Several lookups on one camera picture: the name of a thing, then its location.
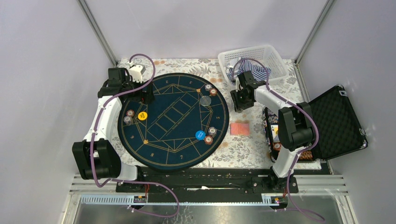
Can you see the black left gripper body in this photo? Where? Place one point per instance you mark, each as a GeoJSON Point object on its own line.
{"type": "Point", "coordinates": [140, 95]}

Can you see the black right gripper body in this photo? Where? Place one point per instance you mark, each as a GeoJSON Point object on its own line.
{"type": "Point", "coordinates": [239, 100]}

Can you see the red 5 chip stack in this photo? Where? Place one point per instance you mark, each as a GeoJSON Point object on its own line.
{"type": "Point", "coordinates": [130, 113]}

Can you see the grey chip stack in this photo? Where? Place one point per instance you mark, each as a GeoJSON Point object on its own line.
{"type": "Point", "coordinates": [128, 120]}
{"type": "Point", "coordinates": [212, 131]}
{"type": "Point", "coordinates": [208, 87]}

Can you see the clear dealer button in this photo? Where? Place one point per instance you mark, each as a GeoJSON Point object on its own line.
{"type": "Point", "coordinates": [205, 100]}

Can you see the yellow big blind button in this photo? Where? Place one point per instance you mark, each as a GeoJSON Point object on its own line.
{"type": "Point", "coordinates": [142, 116]}

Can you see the blue small blind button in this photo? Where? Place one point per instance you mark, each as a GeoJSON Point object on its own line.
{"type": "Point", "coordinates": [200, 135]}

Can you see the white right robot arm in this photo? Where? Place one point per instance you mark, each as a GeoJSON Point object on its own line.
{"type": "Point", "coordinates": [297, 130]}

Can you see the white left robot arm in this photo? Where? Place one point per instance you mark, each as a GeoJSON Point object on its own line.
{"type": "Point", "coordinates": [94, 155]}

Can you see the red playing card deck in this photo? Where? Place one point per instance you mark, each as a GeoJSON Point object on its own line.
{"type": "Point", "coordinates": [242, 129]}

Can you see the blue white striped cloth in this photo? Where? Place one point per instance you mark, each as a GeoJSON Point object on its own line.
{"type": "Point", "coordinates": [237, 66]}

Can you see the white plastic basket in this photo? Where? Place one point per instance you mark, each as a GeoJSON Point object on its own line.
{"type": "Point", "coordinates": [265, 54]}

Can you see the card box in case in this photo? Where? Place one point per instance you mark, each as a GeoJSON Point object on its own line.
{"type": "Point", "coordinates": [274, 132]}

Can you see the floral tablecloth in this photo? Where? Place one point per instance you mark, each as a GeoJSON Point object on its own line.
{"type": "Point", "coordinates": [235, 151]}

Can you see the round dark blue poker mat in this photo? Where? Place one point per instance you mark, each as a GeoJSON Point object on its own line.
{"type": "Point", "coordinates": [166, 140]}

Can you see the red chips in case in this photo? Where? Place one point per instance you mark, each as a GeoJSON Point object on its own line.
{"type": "Point", "coordinates": [305, 156]}

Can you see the black aluminium poker case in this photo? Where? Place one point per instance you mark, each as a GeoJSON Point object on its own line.
{"type": "Point", "coordinates": [340, 131]}

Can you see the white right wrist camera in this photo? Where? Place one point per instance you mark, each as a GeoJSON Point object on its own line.
{"type": "Point", "coordinates": [237, 84]}

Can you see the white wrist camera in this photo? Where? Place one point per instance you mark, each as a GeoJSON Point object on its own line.
{"type": "Point", "coordinates": [237, 84]}
{"type": "Point", "coordinates": [136, 72]}

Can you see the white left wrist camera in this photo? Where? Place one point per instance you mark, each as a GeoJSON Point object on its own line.
{"type": "Point", "coordinates": [136, 72]}

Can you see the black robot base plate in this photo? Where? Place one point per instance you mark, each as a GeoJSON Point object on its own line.
{"type": "Point", "coordinates": [208, 185]}

